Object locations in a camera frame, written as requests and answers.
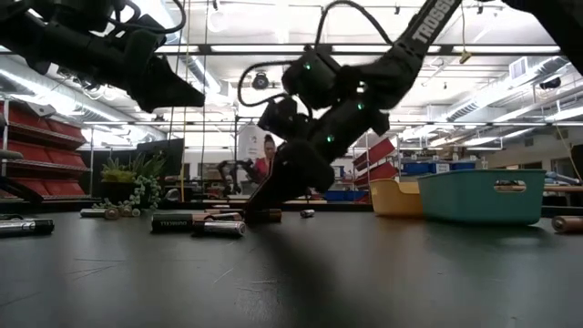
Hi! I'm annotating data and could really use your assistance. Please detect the blue storage bin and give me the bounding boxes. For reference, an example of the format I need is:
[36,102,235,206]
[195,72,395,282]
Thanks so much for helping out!
[323,190,368,203]

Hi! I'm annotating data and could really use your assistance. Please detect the blue storage bins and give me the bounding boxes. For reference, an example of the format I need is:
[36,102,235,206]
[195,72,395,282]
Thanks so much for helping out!
[402,160,477,177]

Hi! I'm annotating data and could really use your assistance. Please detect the silver black battery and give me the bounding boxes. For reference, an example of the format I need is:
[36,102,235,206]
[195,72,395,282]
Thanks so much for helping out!
[0,218,56,238]

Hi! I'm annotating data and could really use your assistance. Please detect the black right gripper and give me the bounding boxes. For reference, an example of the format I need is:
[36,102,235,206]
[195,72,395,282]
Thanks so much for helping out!
[244,130,366,215]

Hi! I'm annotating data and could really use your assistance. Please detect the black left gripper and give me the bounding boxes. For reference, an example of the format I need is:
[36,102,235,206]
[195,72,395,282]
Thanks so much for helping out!
[97,41,207,114]

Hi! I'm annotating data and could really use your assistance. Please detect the red bin shelf rack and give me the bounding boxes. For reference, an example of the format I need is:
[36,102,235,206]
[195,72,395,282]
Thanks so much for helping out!
[351,137,401,192]
[0,97,91,204]

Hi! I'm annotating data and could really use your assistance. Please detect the potted succulent plant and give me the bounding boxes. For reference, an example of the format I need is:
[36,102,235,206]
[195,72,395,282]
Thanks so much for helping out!
[93,152,168,219]

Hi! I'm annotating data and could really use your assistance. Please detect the thin black copper battery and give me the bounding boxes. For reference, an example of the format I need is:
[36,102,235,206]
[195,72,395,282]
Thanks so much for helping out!
[203,208,245,222]

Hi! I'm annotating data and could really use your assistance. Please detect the black monitor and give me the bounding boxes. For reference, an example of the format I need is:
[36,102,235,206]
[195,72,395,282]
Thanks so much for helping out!
[135,138,186,179]

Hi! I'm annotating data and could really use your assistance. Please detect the black camera cable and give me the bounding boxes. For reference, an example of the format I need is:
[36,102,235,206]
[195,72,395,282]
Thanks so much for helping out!
[236,0,394,108]

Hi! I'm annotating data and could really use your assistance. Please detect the person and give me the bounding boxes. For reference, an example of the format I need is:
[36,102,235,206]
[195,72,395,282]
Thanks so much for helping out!
[253,133,278,183]

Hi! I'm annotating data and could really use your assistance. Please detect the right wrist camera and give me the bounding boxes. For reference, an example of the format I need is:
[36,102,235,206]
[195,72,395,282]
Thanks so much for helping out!
[257,96,311,140]

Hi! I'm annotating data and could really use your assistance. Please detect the teal plastic bin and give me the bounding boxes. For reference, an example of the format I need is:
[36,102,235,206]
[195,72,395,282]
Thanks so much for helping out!
[417,169,547,226]

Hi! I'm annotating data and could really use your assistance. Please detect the silver air duct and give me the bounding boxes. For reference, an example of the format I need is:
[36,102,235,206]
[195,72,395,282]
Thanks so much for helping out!
[0,54,168,142]

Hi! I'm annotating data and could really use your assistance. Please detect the black overhead camera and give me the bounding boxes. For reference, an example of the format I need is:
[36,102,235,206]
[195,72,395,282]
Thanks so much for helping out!
[251,71,271,91]

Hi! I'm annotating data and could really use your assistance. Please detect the yellow plastic bin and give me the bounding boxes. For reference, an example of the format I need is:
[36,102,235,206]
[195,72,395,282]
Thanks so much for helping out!
[368,178,424,218]

